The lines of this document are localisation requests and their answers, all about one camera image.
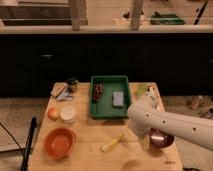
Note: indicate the green plastic tray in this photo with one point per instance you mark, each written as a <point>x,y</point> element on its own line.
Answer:
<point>104,108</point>

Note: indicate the dark maroon bowl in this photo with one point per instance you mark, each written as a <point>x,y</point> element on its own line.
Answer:
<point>160,139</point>

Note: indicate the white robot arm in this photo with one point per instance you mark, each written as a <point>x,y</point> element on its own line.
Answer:
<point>143,116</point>

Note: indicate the light green fruit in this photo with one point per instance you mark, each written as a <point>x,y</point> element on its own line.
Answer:
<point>141,88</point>

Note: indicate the folded cloth and papers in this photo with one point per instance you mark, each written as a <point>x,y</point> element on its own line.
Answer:
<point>62,93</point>

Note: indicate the green object on shelf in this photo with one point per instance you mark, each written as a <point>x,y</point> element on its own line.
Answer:
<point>166,19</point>

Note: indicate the black cable stand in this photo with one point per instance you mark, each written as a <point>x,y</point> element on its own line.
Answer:
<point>33,126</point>

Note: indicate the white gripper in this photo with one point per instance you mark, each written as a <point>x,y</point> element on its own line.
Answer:
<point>140,128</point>

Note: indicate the orange red bowl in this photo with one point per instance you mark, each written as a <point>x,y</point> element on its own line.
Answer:
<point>58,142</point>

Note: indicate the long wooden utensil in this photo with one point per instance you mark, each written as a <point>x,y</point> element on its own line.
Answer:
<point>153,97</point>

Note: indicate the dark grape bunch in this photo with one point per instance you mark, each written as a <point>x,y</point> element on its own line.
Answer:
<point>97,92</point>

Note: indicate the blue sponge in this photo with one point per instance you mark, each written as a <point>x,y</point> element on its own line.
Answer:
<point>118,99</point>

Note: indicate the yellow banana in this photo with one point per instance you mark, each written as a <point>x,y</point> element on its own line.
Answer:
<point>107,147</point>

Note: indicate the white round container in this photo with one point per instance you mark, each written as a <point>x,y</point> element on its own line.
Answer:
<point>68,114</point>

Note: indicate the orange fruit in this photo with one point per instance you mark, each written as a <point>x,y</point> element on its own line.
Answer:
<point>53,113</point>

